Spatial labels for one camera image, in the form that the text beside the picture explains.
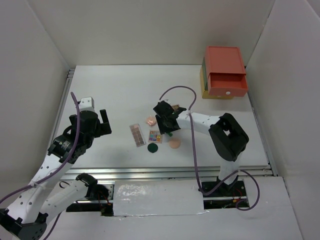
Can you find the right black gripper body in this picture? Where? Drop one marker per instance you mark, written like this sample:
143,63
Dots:
161,121

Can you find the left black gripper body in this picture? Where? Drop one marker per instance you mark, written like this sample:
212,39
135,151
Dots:
101,129

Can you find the colourful square eyeshadow palette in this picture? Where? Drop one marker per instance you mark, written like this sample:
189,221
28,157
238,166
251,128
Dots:
155,137

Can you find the brown eyeshadow palette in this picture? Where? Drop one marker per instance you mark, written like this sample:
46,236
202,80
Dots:
175,107

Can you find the pink eyeshadow palette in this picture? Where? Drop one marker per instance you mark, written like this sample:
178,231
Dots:
137,135

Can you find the red top drawer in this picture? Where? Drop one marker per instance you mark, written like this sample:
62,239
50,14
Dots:
225,71

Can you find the green drawer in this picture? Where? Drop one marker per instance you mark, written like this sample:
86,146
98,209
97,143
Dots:
204,72

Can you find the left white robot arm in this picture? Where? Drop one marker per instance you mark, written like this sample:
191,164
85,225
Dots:
28,216

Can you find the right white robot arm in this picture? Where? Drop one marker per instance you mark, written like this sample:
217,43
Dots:
228,137

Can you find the wrapped peach makeup puff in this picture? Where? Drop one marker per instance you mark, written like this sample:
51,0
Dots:
151,120

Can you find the bare peach makeup puff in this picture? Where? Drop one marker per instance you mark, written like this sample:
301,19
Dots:
174,143

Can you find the dark green round compact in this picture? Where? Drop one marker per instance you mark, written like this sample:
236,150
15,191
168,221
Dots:
152,147

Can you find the white foil-edged cover plate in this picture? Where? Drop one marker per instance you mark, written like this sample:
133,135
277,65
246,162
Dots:
157,198

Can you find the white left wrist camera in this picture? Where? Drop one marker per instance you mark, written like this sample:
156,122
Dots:
86,104

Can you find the aluminium frame rail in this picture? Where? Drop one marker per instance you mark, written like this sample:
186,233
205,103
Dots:
129,93

